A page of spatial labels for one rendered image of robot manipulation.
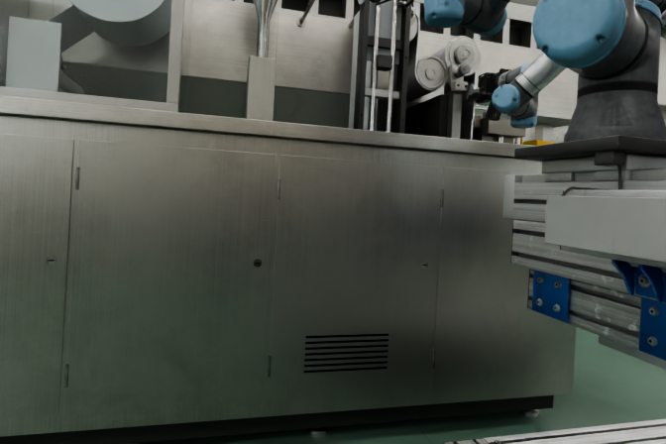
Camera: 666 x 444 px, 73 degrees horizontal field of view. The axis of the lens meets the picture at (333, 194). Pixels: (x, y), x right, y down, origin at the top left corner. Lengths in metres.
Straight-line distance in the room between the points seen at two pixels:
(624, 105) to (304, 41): 1.36
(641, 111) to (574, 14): 0.20
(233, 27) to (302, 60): 0.30
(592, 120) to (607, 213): 0.24
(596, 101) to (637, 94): 0.06
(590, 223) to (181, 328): 0.98
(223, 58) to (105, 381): 1.19
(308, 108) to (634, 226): 1.46
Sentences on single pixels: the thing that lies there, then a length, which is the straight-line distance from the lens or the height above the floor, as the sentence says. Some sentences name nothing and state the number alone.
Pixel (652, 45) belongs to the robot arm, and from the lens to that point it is 0.89.
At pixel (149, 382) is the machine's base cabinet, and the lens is 1.32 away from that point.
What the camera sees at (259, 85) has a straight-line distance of 1.59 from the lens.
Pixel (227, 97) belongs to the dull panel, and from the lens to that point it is 1.84.
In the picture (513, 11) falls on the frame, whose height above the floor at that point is 1.61.
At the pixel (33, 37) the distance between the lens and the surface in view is 1.39.
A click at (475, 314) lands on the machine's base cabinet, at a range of 1.49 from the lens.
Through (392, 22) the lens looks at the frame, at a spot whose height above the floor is 1.28.
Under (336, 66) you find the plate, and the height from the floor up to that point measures 1.25.
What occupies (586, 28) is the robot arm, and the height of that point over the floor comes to 0.96.
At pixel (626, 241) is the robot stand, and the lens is 0.62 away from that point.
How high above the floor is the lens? 0.71
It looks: level
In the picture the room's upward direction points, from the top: 3 degrees clockwise
